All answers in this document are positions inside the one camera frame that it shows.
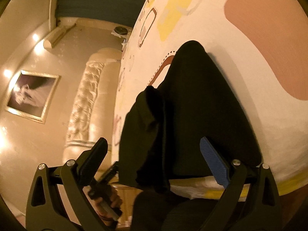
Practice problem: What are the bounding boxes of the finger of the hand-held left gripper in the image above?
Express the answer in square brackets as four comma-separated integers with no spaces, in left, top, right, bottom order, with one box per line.
[95,161,119,186]

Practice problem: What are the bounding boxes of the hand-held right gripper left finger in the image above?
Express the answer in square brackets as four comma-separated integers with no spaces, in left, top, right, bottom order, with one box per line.
[25,137,109,231]

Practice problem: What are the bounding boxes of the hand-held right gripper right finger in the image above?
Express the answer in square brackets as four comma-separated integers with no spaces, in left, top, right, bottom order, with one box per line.
[200,136,282,231]

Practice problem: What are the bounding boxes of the black pants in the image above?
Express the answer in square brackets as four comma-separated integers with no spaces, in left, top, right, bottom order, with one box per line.
[118,40,263,194]

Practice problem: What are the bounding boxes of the person's left hand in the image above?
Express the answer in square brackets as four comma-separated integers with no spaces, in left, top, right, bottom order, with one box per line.
[95,188,124,228]

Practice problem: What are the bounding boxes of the cream tufted headboard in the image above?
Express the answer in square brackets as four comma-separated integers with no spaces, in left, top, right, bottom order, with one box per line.
[63,48,124,172]

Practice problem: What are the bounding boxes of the person's dark trouser leg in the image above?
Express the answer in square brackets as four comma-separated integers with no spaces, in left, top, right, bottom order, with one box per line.
[131,190,227,231]

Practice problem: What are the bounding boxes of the gold framed picture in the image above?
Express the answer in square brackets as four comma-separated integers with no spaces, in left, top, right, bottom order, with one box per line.
[5,70,62,125]

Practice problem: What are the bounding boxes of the patterned bed sheet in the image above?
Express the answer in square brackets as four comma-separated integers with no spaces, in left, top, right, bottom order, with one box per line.
[112,0,308,199]

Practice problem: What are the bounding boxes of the white air conditioner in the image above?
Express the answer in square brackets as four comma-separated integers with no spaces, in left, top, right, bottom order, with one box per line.
[43,25,78,49]

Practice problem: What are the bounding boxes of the small round fan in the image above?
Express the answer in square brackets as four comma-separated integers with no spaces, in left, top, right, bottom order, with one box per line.
[111,26,129,38]

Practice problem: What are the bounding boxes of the dark teal curtain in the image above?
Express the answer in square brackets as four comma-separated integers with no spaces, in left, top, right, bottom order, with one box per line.
[55,0,158,28]

